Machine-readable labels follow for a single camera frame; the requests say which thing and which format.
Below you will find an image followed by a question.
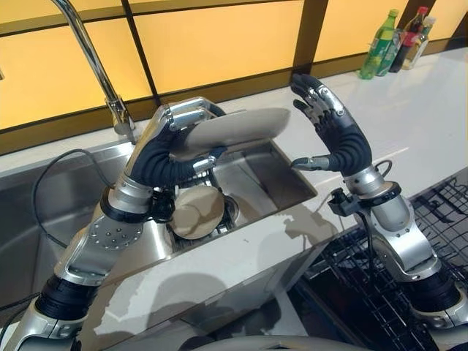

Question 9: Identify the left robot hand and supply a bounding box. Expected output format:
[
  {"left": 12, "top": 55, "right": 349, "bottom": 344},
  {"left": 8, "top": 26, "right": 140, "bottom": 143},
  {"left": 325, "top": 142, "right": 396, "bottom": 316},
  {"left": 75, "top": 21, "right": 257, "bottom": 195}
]
[{"left": 113, "top": 96, "right": 227, "bottom": 214}]

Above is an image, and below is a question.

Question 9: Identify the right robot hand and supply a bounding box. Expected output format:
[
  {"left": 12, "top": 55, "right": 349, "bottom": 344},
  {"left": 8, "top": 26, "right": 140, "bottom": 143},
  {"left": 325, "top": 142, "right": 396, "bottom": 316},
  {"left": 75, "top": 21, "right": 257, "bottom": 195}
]
[{"left": 290, "top": 73, "right": 390, "bottom": 200}]

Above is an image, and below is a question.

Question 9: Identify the beige plate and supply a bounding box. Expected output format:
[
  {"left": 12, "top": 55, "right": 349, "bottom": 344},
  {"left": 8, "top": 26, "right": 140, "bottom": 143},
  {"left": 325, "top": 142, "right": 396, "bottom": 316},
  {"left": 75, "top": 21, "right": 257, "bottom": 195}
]
[
  {"left": 169, "top": 107, "right": 293, "bottom": 162},
  {"left": 175, "top": 184, "right": 225, "bottom": 230},
  {"left": 170, "top": 204, "right": 211, "bottom": 241}
]

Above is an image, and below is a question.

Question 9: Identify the sink drain strainer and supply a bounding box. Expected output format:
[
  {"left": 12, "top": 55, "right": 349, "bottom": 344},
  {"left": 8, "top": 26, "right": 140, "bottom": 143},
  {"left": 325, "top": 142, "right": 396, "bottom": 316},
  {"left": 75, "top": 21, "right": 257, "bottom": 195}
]
[{"left": 222, "top": 196, "right": 241, "bottom": 222}]

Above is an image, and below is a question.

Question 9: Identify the stainless steel sink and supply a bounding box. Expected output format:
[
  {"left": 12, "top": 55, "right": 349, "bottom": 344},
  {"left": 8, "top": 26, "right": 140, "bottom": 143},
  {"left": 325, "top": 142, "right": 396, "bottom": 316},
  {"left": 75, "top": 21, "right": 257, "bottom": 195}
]
[{"left": 0, "top": 108, "right": 319, "bottom": 273}]

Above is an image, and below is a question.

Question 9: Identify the small green bottle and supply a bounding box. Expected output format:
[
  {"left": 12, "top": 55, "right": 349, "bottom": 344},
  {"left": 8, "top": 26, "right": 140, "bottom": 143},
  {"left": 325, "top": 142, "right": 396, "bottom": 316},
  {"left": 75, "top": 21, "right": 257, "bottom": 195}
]
[{"left": 376, "top": 29, "right": 404, "bottom": 77}]

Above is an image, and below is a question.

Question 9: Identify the large green plastic bottle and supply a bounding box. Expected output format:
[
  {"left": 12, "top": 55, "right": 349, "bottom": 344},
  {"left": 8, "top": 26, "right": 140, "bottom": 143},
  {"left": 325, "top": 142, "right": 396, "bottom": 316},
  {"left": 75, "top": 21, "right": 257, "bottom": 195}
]
[{"left": 359, "top": 9, "right": 400, "bottom": 80}]

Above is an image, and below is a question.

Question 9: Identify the dark sauce bottle red cap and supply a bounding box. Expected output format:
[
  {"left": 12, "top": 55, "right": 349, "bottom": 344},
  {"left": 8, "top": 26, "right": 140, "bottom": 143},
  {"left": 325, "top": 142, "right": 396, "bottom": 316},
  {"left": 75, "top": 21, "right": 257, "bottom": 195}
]
[{"left": 388, "top": 6, "right": 429, "bottom": 73}]

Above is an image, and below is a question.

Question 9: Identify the chrome kitchen faucet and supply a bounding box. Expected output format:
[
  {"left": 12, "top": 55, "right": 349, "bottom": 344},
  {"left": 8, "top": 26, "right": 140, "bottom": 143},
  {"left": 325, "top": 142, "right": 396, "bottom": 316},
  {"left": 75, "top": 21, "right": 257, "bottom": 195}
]
[{"left": 50, "top": 0, "right": 137, "bottom": 137}]

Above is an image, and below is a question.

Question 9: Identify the clear oil bottle green cap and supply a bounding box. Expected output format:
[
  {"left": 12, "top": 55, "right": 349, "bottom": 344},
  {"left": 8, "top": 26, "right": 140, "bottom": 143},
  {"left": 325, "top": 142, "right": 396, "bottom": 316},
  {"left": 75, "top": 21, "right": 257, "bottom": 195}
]
[{"left": 401, "top": 15, "right": 437, "bottom": 71}]

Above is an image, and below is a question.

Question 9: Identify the silver robot body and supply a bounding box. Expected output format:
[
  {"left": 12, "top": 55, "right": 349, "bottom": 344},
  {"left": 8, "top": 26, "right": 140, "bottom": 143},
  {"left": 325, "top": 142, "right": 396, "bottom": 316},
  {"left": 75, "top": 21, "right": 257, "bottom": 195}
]
[{"left": 174, "top": 333, "right": 332, "bottom": 351}]

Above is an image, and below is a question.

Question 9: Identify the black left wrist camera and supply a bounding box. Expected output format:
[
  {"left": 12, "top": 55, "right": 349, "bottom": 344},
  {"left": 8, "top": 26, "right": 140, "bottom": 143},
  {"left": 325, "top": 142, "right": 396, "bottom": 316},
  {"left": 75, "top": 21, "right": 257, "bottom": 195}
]
[{"left": 150, "top": 189, "right": 177, "bottom": 223}]

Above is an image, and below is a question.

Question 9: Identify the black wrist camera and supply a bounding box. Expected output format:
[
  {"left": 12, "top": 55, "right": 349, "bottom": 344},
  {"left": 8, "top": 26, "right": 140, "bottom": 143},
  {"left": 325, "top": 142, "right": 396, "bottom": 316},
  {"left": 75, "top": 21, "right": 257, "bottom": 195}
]
[
  {"left": 150, "top": 189, "right": 177, "bottom": 223},
  {"left": 327, "top": 188, "right": 358, "bottom": 217}
]

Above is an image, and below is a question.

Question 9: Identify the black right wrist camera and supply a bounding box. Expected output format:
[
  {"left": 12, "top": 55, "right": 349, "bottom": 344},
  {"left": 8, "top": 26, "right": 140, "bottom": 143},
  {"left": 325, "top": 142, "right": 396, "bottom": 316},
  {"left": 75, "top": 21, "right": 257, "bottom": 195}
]
[{"left": 327, "top": 188, "right": 358, "bottom": 217}]

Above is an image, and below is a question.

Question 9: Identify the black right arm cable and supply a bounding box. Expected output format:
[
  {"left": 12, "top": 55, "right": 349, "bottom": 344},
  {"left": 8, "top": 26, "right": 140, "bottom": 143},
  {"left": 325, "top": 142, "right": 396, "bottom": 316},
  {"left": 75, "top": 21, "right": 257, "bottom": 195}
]
[{"left": 359, "top": 210, "right": 380, "bottom": 306}]

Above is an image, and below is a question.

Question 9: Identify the grey left arm cable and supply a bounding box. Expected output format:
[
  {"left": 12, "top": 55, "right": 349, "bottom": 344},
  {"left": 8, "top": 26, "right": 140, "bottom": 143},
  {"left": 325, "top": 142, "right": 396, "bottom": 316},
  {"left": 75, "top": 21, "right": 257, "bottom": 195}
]
[{"left": 31, "top": 148, "right": 113, "bottom": 250}]

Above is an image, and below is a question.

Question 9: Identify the black wire dishwasher rack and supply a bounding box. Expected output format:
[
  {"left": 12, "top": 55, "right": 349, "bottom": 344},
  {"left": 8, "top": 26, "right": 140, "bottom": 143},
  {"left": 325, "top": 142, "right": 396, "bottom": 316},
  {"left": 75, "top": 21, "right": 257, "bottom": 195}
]
[{"left": 299, "top": 174, "right": 468, "bottom": 351}]

